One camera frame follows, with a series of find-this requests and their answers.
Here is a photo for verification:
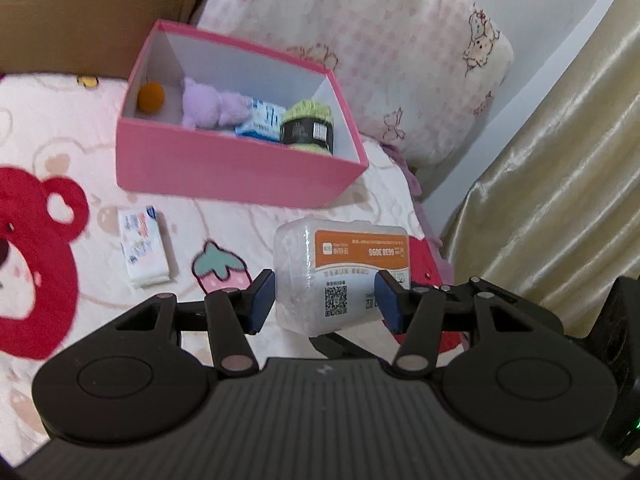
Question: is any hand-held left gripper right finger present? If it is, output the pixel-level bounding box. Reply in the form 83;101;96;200
374;270;532;380

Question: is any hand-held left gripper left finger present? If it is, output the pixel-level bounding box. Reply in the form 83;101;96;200
115;269;277;379

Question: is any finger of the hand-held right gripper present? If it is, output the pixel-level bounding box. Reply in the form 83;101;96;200
309;330;397;364
440;276;519;307

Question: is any clear box with orange label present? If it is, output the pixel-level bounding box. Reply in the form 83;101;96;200
273;217;412;338

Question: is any pink cardboard box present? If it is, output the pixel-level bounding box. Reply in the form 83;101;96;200
115;19;370;209

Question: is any green yarn ball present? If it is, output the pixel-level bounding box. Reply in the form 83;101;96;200
279;100;336;155

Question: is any purple plush toy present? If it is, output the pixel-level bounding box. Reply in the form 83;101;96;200
180;76;253;131

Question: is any orange makeup sponge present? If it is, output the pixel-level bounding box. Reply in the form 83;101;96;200
137;81;167;113

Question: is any gold satin curtain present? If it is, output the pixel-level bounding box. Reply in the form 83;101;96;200
440;10;640;337

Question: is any white tissue packet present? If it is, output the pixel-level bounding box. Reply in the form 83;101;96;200
118;205;176;290

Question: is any blue tissue packet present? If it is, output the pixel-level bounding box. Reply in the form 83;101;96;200
235;98;288;143

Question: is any pink bear printed blanket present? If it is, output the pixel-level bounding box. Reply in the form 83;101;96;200
0;72;466;461

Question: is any pink printed pillow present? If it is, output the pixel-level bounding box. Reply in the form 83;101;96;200
197;0;516;168

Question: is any brown embroidered cushion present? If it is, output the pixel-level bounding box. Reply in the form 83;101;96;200
0;0;222;81

